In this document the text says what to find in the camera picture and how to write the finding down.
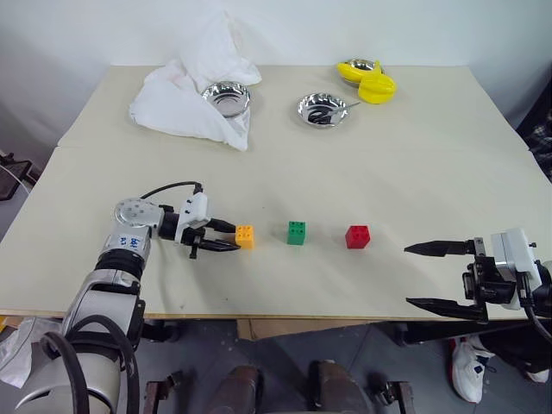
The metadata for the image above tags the dark metal bracket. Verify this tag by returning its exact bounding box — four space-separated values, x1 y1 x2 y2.
373 373 416 414
143 371 196 414

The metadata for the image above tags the black table caster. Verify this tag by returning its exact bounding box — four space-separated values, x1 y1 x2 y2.
141 320 183 343

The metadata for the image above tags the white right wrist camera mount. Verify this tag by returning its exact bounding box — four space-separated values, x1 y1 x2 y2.
491 228 543 311

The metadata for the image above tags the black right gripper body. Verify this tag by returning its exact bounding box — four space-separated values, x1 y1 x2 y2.
461 236 519 312

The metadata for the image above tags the yellow toy fruit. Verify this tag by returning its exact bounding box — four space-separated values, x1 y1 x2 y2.
358 73 398 106

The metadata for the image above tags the dark rounded shape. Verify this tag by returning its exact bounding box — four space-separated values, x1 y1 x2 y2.
307 359 373 414
214 365 265 414

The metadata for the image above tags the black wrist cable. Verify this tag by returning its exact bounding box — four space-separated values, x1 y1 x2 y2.
518 274 552 346
139 180 204 200

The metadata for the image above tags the white crumpled cloth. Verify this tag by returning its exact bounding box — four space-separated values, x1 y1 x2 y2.
128 8 264 153

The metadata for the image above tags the black equipment stand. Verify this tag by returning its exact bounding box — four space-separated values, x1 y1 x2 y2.
0 149 41 203

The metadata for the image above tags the white sneaker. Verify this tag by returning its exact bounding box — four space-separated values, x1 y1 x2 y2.
447 335 496 405
523 367 551 384

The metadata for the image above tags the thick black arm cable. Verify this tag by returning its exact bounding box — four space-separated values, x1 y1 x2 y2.
40 315 141 414

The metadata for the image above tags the person's black trouser leg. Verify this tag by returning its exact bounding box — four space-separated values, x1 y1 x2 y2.
477 321 552 376

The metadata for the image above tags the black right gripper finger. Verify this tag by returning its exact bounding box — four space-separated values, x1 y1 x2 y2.
403 239 475 260
405 296 490 325

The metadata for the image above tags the orange studded cube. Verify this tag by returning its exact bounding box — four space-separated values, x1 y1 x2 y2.
234 223 257 251

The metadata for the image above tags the steel bowl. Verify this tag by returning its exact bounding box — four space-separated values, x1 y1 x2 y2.
346 58 386 74
295 91 349 129
200 80 254 119

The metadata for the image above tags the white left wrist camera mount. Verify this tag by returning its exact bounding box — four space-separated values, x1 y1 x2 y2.
178 191 211 235

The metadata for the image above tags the green studded cube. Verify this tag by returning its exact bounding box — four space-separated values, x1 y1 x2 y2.
286 220 308 247

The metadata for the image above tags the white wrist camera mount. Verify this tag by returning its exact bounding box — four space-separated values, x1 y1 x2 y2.
491 228 543 311
178 191 211 235

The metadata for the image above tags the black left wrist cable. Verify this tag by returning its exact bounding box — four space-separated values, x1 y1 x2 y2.
139 180 204 200

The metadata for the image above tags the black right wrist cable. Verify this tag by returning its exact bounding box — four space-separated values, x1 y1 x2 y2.
518 274 552 346

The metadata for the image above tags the white plastic bag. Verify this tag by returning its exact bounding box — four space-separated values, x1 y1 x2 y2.
0 316 48 392

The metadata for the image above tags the brown cardboard box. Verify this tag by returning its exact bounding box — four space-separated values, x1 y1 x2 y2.
235 318 368 342

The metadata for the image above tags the red studded cube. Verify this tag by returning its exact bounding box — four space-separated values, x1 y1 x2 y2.
344 224 372 250

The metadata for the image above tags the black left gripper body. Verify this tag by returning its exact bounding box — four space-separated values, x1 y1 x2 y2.
180 219 217 260

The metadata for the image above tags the black white plaid fabric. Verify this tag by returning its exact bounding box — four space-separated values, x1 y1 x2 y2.
516 97 552 185

